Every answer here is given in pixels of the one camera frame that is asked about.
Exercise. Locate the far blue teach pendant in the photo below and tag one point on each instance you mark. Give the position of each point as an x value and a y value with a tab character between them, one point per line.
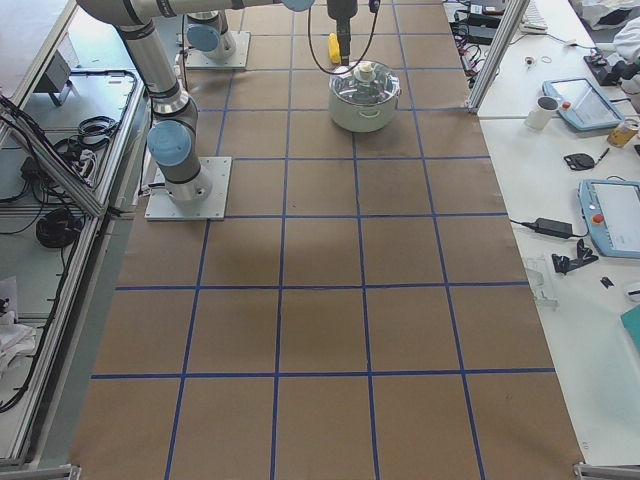
583	105

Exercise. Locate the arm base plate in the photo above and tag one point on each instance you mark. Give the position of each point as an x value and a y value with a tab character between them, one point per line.
237	61
203	198

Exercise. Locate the blue teach pendant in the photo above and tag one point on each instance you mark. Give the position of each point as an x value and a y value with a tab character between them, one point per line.
611	211
583	105

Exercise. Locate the pale green cooking pot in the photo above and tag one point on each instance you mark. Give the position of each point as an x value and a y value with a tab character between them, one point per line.
361	119

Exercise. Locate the yellow corn cob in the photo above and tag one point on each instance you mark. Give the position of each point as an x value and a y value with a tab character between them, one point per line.
333	49

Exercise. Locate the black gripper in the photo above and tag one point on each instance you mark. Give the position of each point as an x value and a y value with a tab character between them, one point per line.
342	11

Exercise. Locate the white mug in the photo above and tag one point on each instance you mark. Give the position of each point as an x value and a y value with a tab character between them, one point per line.
542	112

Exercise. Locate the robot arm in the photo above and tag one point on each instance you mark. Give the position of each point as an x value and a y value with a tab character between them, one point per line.
208	32
172	140

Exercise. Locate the glass pot lid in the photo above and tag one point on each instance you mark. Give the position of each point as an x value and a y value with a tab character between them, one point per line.
368	83

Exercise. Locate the black power adapter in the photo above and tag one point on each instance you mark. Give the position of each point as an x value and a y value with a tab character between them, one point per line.
553	228

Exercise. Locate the near blue teach pendant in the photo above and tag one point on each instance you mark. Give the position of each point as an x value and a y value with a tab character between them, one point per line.
611	211

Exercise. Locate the yellow drink can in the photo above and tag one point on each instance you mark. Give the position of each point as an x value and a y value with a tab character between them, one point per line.
623	133

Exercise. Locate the black computer mouse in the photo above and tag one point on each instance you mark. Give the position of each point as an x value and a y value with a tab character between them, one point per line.
579	161

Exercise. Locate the aluminium frame post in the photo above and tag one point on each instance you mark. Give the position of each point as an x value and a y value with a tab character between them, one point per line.
507	28

